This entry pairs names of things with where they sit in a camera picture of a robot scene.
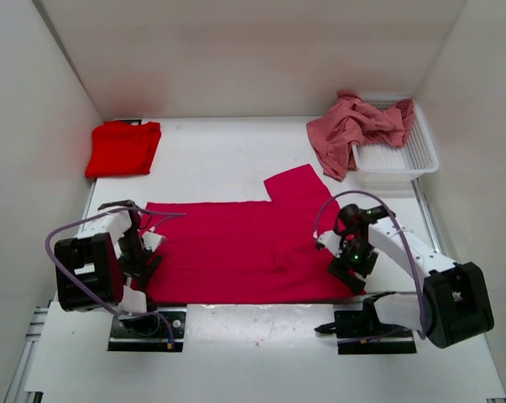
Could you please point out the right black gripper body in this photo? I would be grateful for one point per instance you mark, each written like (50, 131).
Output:
(346, 273)

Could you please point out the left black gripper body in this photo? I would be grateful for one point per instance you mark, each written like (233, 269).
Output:
(133, 256)

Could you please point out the magenta t shirt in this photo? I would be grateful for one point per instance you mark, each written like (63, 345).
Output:
(250, 252)

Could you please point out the red t shirt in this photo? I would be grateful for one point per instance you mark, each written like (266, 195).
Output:
(120, 149)

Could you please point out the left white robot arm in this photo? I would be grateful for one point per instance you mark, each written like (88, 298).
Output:
(108, 265)

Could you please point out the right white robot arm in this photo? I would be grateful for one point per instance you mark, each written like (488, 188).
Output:
(450, 303)

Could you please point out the white plastic basket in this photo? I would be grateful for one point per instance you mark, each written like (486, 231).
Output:
(383, 164)

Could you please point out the light pink t shirt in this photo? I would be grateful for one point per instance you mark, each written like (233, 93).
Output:
(351, 121)

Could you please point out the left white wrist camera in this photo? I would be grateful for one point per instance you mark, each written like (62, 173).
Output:
(152, 241)

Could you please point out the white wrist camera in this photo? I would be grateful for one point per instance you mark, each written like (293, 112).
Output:
(152, 241)
(330, 241)

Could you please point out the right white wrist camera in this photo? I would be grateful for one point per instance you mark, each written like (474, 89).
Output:
(330, 241)

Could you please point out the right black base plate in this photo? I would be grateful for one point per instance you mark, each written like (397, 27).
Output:
(357, 333)

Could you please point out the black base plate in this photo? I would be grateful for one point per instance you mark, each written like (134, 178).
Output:
(357, 333)
(149, 334)

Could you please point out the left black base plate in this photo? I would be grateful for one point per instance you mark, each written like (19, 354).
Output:
(149, 334)

